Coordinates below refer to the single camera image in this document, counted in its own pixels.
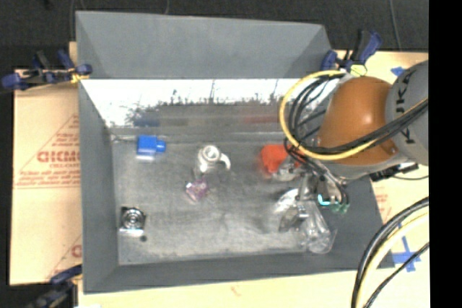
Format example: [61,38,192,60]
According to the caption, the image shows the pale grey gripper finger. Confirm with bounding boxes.
[278,206,310,232]

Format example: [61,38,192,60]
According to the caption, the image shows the clear round glass thing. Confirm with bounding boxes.
[273,188,301,215]

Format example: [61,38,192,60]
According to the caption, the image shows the clear plastic bottle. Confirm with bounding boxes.
[297,201,338,255]

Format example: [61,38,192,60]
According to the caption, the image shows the orange plastic thing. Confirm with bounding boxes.
[258,144,301,177]

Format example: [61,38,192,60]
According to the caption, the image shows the white spray bottle purple label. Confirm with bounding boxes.
[185,144,232,203]

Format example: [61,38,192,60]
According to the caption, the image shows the clear square glass dish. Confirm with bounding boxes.
[118,206,147,237]

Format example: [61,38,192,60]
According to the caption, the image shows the blue plastic cap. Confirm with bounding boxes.
[136,134,167,157]

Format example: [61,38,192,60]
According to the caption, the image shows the grey metal bin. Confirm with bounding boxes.
[74,10,394,293]

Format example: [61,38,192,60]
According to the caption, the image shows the black cylinder on white bracket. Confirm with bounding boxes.
[370,162,419,182]

